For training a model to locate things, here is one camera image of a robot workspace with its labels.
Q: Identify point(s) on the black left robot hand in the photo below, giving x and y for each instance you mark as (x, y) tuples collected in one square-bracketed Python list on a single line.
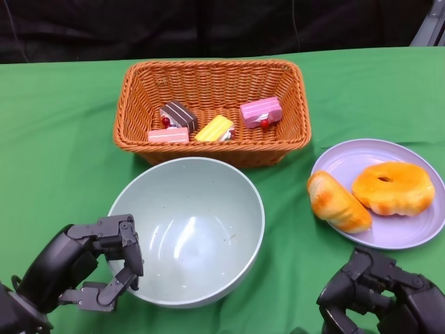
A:
[(59, 264)]

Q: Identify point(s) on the orange wicker basket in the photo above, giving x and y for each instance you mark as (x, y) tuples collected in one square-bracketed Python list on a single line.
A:
[(212, 80)]

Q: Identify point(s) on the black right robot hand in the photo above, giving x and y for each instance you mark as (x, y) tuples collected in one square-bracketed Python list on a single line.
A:
[(410, 306)]

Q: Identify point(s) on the yellow cake slice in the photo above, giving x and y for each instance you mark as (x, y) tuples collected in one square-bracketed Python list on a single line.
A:
[(212, 128)]

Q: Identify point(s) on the grey metal frame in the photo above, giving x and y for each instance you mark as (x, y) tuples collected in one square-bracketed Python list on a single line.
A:
[(429, 24)]

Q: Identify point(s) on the black backdrop curtain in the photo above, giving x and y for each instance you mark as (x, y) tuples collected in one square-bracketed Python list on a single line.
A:
[(174, 28)]

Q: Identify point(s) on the pink striped cake slice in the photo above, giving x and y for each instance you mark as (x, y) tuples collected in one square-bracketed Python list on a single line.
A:
[(260, 110)]

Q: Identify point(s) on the salmon cake with round hole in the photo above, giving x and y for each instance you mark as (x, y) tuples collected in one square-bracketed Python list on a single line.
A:
[(168, 135)]

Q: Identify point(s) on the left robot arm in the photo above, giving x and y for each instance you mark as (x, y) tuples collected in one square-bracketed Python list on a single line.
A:
[(17, 313)]

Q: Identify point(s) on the long golden bread loaf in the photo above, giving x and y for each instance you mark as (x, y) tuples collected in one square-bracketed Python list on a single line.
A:
[(337, 205)]

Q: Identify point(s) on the grey-green round bowl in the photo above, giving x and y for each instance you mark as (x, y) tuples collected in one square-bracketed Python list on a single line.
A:
[(201, 236)]

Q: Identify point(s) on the lavender round plate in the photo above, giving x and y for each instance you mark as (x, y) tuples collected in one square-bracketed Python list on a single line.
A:
[(347, 156)]

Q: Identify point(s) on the brown chocolate cake slice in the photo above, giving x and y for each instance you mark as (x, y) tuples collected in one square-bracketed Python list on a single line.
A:
[(179, 114)]

